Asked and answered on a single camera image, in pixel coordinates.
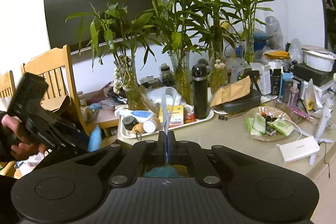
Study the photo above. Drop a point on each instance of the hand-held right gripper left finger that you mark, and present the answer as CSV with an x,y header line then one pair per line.
x,y
161,148

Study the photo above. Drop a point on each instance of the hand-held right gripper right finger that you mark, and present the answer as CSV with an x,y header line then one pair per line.
x,y
172,148

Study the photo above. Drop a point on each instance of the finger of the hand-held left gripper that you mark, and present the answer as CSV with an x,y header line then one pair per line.
x,y
71,138

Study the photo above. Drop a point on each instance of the teal blue cloth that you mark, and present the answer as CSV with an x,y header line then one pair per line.
x,y
162,171

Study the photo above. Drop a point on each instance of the light blue cloth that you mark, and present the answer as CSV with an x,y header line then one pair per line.
x,y
95,138

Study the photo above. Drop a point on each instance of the clear plastic bag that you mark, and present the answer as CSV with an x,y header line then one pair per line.
x,y
274,29
166,108

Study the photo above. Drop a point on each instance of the person's left hand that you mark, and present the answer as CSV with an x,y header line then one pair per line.
x,y
10,123

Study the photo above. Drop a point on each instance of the wooden chair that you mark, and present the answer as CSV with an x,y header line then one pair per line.
x,y
9,85
60,64

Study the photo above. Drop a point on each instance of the white cap brown bottle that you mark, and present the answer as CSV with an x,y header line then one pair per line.
x,y
149,126

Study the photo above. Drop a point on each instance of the yellow medicine box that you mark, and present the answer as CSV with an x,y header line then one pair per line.
x,y
177,115

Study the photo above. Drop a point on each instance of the orange snack packet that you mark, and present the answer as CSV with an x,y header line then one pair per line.
x,y
189,117

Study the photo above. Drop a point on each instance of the wooden side table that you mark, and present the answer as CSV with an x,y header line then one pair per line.
x,y
105,121

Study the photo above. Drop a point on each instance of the white blue lotion tube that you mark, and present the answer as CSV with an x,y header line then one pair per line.
x,y
141,115

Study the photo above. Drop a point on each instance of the white tray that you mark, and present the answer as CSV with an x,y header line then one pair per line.
x,y
123,132

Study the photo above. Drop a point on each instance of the black lid jar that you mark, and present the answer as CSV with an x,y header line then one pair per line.
x,y
129,121

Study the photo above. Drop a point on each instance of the white plastic bag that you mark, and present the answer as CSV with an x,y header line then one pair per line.
x,y
155,98

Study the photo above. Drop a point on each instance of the brown paper bag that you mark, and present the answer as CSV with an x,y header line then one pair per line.
x,y
147,96

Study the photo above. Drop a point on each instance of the black thermos bottle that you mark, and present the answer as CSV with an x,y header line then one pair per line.
x,y
200,98

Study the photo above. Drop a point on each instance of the bamboo in wide glass vase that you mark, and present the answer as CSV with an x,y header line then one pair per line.
x,y
131,92

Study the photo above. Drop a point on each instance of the dark glass jar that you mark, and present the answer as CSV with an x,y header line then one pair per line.
x,y
166,77

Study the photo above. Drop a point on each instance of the bamboo in fluted glass vase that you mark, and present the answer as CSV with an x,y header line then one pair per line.
x,y
181,77

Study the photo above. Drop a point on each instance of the green wet wipe packet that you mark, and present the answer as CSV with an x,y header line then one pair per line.
x,y
248,125
282,127
259,123

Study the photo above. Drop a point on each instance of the brown paper envelope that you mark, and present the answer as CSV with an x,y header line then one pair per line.
x,y
231,92

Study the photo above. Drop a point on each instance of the bamboo in slim glass vase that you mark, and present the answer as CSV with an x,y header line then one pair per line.
x,y
218,77

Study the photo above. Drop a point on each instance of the black hard case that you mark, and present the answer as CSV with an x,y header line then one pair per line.
x,y
244,103

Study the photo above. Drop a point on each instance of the glass plate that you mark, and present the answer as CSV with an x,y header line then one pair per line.
x,y
260,137

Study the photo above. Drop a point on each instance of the small black packets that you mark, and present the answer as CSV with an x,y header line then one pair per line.
x,y
269,119

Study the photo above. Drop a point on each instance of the white carton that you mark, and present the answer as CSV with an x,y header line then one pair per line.
x,y
263,79

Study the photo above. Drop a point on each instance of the black carton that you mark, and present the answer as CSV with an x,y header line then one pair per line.
x,y
276,82

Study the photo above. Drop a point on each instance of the bamboo in small glass vase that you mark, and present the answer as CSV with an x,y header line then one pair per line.
x,y
249,50

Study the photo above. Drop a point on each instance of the white power bank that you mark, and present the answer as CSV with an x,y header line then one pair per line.
x,y
299,150

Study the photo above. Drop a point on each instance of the blue box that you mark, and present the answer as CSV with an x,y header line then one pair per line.
x,y
284,87

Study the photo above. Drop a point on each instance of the pink pump bottle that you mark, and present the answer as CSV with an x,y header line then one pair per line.
x,y
293,95

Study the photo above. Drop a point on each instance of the pink comb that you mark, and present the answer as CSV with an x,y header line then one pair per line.
x,y
302,111

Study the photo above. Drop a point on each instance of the yellow cloth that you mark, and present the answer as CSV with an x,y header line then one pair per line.
x,y
277,54

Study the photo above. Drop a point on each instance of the white foil bag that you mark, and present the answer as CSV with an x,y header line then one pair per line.
x,y
313,98

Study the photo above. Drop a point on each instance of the white handheld gimbal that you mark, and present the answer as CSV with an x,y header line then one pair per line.
x,y
324,121

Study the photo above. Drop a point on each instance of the black box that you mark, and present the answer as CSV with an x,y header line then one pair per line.
x,y
309,74

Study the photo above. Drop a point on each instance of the crumpled clear plastic bag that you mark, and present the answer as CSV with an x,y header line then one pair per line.
x,y
274,29

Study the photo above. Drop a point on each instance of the white food container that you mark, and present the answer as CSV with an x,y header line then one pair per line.
x,y
317,61

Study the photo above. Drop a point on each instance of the wall television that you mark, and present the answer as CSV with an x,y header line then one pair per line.
x,y
78,8

